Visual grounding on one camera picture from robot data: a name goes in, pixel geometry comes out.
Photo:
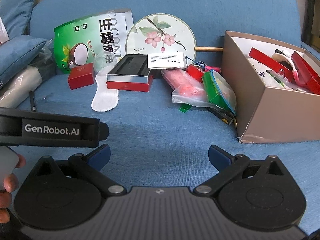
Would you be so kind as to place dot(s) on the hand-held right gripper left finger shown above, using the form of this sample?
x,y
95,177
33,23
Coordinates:
x,y
100,153

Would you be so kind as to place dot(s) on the white insole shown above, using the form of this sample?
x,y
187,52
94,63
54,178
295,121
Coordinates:
x,y
105,97

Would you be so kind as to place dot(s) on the grey-blue pillow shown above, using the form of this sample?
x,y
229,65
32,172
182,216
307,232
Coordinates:
x,y
17,55

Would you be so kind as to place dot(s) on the clear bag with dark item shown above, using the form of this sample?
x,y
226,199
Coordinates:
x,y
47,60

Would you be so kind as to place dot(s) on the open red box black lining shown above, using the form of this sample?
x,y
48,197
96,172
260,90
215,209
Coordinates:
x,y
130,86

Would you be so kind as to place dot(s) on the clear glass ball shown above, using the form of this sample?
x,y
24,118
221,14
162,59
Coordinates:
x,y
103,63

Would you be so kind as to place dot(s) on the small red box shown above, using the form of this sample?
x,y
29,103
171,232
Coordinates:
x,y
81,77

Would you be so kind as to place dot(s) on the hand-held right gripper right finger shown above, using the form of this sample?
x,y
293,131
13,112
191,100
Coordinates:
x,y
220,155

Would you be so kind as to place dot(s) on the person's left hand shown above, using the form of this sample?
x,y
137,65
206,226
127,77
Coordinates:
x,y
11,183

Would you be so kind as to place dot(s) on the black and white cloth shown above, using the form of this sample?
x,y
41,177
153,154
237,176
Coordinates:
x,y
281,55

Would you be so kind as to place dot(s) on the black pen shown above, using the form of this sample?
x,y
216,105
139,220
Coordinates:
x,y
33,102

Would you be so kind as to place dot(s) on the green box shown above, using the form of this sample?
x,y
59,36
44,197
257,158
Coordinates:
x,y
212,90

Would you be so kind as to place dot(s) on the blue sofa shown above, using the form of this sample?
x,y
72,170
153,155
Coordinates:
x,y
160,130

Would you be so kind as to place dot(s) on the red gift box part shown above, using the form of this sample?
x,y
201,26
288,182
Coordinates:
x,y
267,60
308,75

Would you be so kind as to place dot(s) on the cardboard box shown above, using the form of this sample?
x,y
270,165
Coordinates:
x,y
275,115

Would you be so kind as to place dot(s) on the pink item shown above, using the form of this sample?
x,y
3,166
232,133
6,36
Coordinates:
x,y
182,82

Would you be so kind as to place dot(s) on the green coconut snack bag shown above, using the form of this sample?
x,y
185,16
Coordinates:
x,y
82,37

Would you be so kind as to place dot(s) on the blue pillow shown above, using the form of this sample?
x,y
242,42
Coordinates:
x,y
17,10

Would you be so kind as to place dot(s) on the round floral fan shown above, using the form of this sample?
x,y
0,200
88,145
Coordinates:
x,y
160,30

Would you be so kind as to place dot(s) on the black and yellow packet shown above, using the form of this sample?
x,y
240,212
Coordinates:
x,y
225,118

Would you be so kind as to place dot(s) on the green clip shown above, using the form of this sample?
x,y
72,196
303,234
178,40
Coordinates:
x,y
184,108

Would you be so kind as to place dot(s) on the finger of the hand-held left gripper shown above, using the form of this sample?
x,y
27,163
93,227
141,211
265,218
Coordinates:
x,y
103,131

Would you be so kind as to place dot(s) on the white printed fabric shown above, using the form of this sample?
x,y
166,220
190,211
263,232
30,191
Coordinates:
x,y
262,75

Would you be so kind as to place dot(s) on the white wrapped bundle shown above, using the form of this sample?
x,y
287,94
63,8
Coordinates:
x,y
17,87

